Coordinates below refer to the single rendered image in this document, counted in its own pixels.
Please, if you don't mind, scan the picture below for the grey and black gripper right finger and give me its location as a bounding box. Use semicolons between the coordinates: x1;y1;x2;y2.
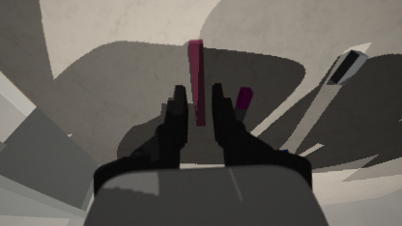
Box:
212;83;313;191

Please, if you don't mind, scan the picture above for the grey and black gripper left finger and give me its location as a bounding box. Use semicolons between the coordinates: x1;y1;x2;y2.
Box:
94;85;188;199

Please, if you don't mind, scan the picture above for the dark grey rectangular rod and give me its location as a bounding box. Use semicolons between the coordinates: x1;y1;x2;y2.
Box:
330;50;369;86
234;104;246;122

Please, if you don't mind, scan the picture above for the magenta rectangular block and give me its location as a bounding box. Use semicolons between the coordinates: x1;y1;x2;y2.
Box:
236;87;253;109

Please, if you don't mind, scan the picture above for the pink rod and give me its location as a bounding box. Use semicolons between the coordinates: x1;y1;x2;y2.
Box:
189;40;206;127

